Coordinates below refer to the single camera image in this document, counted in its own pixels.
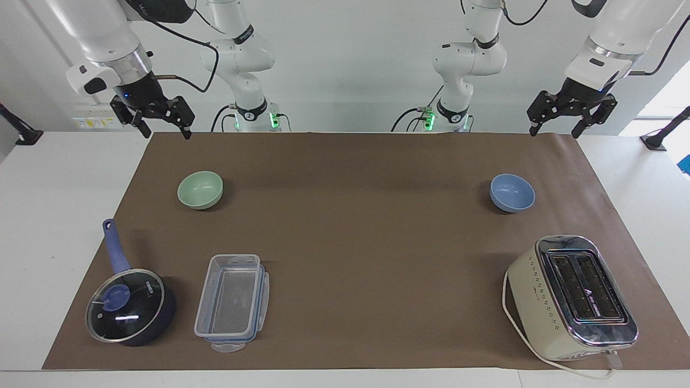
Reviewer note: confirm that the cream and chrome toaster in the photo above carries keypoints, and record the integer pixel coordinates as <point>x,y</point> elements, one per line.
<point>544,312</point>

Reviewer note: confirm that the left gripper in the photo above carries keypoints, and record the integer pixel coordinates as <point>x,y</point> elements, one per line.
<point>582,94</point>

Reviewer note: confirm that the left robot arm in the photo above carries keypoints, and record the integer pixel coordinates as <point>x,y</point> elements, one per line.
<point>469,59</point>

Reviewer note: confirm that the clear plastic container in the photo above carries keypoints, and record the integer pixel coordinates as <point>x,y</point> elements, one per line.
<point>230,293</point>
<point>226,346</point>

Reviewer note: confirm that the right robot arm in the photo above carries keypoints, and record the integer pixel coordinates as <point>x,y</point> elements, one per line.
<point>108,32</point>

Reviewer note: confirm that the glass lid with blue knob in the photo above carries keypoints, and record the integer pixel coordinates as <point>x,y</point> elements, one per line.
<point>135,318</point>

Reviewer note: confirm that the blue bowl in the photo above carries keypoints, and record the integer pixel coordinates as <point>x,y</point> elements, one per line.
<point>512,193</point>

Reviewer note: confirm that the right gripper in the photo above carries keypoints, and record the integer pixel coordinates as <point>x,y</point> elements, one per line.
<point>141,92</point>

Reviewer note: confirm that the white wall socket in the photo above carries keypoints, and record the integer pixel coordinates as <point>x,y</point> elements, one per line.
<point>89,122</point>

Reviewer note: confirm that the dark blue saucepan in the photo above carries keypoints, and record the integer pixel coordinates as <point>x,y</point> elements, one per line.
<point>116,253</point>

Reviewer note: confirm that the green bowl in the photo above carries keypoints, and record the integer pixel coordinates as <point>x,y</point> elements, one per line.
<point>200,189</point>

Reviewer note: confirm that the black stand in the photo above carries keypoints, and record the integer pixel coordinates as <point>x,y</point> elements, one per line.
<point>24,136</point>
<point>659,139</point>

